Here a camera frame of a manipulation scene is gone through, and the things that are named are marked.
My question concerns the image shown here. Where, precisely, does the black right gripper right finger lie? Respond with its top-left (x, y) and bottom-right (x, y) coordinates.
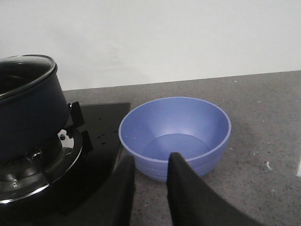
top-left (166, 153), bottom-right (262, 226)

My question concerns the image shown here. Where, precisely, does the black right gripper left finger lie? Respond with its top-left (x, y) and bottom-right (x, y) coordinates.
top-left (56, 156), bottom-right (135, 226)

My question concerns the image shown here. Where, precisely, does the light blue plastic bowl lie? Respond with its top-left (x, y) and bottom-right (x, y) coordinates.
top-left (118, 97), bottom-right (232, 182)

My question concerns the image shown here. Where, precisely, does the dark blue cooking pot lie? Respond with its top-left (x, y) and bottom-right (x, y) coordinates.
top-left (0, 54), bottom-right (71, 165)

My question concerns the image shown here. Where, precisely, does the black glass gas hob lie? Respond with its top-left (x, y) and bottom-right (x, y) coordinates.
top-left (0, 102), bottom-right (130, 226)

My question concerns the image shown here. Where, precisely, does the black gas burner head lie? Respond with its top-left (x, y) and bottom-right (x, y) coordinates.
top-left (0, 136), bottom-right (63, 193)

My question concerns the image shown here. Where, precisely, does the black pan support ring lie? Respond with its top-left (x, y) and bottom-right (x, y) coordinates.
top-left (0, 101), bottom-right (94, 204)

